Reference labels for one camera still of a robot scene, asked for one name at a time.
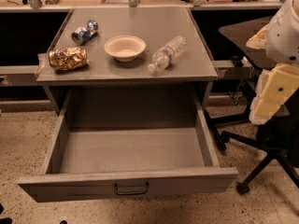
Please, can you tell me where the black office chair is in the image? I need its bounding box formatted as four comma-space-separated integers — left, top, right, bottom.
204, 16, 299, 195

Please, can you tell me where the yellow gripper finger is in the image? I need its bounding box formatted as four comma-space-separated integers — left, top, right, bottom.
246, 24, 268, 49
249, 63, 299, 125

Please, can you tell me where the crushed gold can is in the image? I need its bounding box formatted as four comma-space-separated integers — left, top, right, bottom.
49, 47, 89, 71

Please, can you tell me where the crushed blue silver can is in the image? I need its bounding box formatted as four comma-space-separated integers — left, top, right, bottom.
71, 20, 98, 45

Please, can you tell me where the beige paper bowl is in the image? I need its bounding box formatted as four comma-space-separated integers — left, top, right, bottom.
104, 35, 146, 62

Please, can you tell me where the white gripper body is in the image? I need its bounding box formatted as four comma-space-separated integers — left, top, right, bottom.
265, 0, 299, 64

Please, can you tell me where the grey cabinet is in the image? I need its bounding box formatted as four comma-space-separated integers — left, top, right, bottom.
37, 7, 217, 104

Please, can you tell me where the black drawer handle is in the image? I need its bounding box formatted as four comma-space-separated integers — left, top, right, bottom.
114, 182, 150, 196

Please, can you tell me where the clear plastic water bottle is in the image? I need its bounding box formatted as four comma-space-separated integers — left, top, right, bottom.
148, 35, 187, 74

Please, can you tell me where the grey open top drawer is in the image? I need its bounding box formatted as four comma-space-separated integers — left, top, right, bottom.
18, 86, 237, 203

